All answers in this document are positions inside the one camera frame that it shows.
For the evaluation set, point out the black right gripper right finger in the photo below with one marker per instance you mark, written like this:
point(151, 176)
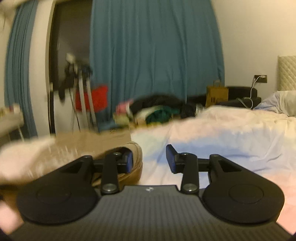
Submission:
point(227, 190)

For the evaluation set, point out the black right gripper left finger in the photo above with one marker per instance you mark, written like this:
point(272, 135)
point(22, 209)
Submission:
point(72, 191)

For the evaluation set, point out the tan printed t-shirt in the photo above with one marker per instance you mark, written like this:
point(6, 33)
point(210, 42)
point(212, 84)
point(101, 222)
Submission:
point(25, 161)

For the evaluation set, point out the pile of dark clothes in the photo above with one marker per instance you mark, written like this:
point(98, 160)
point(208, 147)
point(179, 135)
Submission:
point(157, 108)

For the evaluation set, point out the white vanity desk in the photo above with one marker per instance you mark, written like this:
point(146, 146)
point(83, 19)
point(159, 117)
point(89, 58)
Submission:
point(11, 119)

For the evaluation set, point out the black bedside table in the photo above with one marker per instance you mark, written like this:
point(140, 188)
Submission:
point(240, 96)

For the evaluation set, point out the brown paper bag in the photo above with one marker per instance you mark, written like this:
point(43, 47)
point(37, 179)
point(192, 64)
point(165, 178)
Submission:
point(216, 93)

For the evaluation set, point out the red cloth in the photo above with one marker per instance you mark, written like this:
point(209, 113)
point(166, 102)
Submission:
point(99, 99)

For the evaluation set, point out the grey pillow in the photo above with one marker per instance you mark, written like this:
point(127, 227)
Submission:
point(280, 102)

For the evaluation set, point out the blue curtain left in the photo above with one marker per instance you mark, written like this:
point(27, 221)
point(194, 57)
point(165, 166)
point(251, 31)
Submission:
point(16, 79)

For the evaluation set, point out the blue curtain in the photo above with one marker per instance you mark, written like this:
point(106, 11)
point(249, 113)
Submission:
point(138, 48)
point(16, 79)

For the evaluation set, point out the silver tripod stand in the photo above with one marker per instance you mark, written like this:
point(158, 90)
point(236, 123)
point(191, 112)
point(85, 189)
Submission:
point(81, 91)

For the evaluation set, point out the quilted beige headboard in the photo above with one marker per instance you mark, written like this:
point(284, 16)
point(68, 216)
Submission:
point(286, 73)

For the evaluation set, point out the blue curtain right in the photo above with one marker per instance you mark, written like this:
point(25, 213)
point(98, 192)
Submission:
point(138, 48)

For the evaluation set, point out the wall power outlet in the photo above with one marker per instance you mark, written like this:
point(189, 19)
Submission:
point(260, 78)

